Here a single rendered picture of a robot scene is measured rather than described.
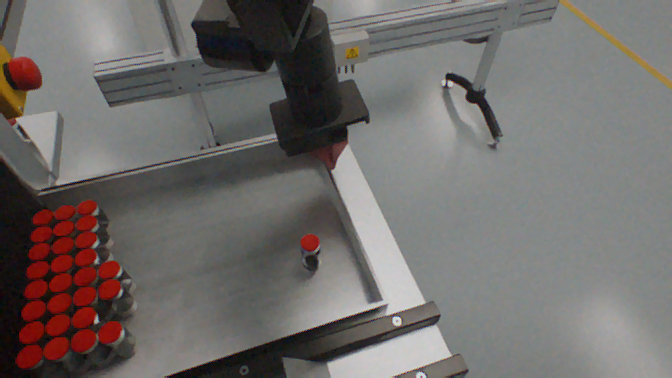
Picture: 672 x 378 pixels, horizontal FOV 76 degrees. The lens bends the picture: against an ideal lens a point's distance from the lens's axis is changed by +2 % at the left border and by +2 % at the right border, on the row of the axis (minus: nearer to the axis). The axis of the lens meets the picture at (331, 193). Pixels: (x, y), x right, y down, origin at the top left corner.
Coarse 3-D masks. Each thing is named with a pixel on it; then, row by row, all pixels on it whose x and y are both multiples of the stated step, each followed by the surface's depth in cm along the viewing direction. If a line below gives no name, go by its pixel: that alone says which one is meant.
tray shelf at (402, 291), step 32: (160, 160) 59; (352, 160) 59; (352, 192) 55; (0, 224) 52; (32, 224) 52; (384, 224) 52; (0, 256) 49; (384, 256) 49; (0, 288) 47; (384, 288) 47; (416, 288) 47; (0, 320) 45; (0, 352) 43; (352, 352) 43; (448, 352) 43
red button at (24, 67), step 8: (24, 56) 51; (8, 64) 50; (16, 64) 50; (24, 64) 50; (32, 64) 51; (16, 72) 50; (24, 72) 50; (32, 72) 51; (40, 72) 53; (16, 80) 50; (24, 80) 51; (32, 80) 51; (40, 80) 52; (24, 88) 51; (32, 88) 52
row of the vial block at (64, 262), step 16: (64, 208) 48; (64, 224) 46; (64, 240) 45; (64, 256) 44; (64, 272) 43; (64, 288) 42; (80, 288) 44; (48, 304) 41; (64, 304) 41; (64, 320) 40; (64, 336) 40; (48, 352) 38; (64, 352) 38; (64, 368) 39; (80, 368) 41
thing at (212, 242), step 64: (64, 192) 51; (128, 192) 55; (192, 192) 55; (256, 192) 55; (320, 192) 55; (128, 256) 49; (192, 256) 49; (256, 256) 49; (128, 320) 45; (192, 320) 45; (256, 320) 45; (320, 320) 45
